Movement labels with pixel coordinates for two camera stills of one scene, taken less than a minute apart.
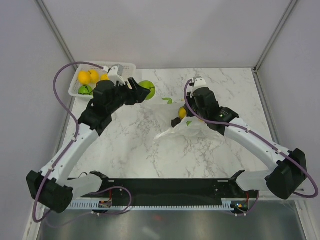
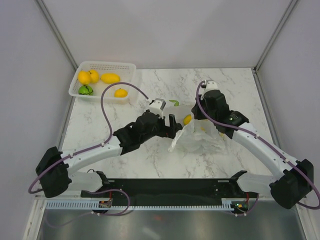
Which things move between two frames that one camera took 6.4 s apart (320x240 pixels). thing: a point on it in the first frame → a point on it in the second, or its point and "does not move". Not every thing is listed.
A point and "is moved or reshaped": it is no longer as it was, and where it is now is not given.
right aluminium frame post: [275, 35] does not move
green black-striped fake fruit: [85, 89] does not move
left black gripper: [136, 98] → [168, 132]
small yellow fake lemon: [94, 76] does not move
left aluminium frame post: [51, 24] does not move
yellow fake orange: [182, 112] → [187, 119]
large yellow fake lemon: [84, 77] does not move
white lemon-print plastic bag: [192, 128] is moved or reshaped
